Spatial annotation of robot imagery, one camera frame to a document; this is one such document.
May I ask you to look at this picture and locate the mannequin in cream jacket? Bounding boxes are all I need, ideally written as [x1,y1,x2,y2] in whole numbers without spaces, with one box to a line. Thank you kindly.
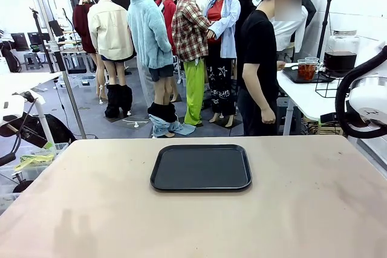
[86,0,136,118]

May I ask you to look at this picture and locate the mannequin in black jacket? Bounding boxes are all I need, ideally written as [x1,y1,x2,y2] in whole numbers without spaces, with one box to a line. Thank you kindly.
[229,0,258,68]

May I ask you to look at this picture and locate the short clear plastic cup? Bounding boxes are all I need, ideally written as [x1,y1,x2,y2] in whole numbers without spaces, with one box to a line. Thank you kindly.
[297,59,312,81]

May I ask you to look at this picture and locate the mannequin in plaid hoodie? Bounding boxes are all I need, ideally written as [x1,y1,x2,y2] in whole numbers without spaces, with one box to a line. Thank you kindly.
[171,0,212,127]

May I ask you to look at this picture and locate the black fuzzy boot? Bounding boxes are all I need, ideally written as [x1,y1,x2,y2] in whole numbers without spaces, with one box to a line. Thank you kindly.
[104,84,121,119]
[119,84,134,117]

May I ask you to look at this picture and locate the mannequin in blue shirt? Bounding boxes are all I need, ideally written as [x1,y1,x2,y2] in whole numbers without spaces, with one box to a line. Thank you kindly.
[205,0,242,128]

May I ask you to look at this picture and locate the mannequin in black coat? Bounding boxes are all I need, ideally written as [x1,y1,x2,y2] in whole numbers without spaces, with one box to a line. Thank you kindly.
[301,0,317,29]

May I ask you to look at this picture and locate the black wire dispenser stand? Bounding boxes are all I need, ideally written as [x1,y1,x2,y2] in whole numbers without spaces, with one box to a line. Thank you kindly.
[314,66,357,99]

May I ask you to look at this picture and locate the clear plastic storage bin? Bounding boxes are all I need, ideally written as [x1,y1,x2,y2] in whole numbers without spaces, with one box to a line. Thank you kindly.
[0,142,70,210]

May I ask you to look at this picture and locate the yellow green packet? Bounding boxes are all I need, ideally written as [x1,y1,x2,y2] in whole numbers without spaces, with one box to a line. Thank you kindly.
[13,153,56,172]

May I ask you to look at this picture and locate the mannequin in light blue fleece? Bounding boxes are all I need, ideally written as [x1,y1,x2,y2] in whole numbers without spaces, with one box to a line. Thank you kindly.
[126,0,197,138]

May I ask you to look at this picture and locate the mannequin in white shirt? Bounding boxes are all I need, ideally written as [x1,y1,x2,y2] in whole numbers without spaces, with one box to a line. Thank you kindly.
[272,10,309,63]

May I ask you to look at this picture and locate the glass tea dispenser jar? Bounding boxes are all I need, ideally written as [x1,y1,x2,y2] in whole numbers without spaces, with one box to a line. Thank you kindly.
[324,30,360,78]

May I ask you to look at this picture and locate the white side table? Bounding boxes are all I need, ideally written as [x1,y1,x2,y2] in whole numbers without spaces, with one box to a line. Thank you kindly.
[276,62,353,137]

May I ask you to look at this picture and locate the white work table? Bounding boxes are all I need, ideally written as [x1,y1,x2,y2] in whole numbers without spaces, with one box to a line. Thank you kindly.
[0,71,63,147]

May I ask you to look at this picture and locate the person's right hand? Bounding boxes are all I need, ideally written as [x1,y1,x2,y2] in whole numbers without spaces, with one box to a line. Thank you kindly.
[261,107,277,125]

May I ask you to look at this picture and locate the black light stand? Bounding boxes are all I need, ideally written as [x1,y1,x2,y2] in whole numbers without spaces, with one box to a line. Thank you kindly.
[316,0,335,63]

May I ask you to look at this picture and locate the person's right forearm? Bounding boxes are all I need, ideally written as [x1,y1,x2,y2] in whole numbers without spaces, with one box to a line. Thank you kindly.
[242,63,275,111]

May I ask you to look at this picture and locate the mannequin in red jacket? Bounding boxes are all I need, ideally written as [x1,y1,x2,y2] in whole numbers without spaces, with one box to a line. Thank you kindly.
[155,0,177,56]

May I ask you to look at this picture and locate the mannequin in maroon jacket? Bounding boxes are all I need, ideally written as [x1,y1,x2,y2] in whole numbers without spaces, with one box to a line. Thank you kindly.
[71,0,102,102]

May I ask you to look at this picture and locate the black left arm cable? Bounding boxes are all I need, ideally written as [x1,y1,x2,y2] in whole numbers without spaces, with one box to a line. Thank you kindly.
[0,91,41,167]

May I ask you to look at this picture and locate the slanted metal pole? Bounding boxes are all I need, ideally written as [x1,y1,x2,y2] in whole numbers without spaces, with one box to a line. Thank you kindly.
[28,0,88,140]

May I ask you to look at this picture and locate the black serving tray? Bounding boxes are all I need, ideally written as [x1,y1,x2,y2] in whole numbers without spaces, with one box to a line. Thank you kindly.
[150,144,253,192]

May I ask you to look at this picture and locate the black side tray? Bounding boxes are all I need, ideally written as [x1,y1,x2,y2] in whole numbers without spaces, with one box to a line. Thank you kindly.
[282,66,337,85]

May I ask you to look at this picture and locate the black round base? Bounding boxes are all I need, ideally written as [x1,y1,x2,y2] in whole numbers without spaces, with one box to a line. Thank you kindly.
[11,179,34,194]

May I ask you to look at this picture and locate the grey plastic stool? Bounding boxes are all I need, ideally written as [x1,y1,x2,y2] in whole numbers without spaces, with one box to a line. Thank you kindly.
[23,52,44,71]

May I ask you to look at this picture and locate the black camera tripod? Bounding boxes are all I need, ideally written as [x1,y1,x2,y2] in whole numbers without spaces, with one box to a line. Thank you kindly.
[29,6,55,73]

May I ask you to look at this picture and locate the person in black t-shirt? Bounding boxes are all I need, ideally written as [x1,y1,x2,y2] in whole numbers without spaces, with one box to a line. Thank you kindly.
[237,0,305,137]

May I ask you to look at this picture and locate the black computer monitor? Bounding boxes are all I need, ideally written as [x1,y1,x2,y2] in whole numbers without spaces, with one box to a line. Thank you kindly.
[10,33,31,52]

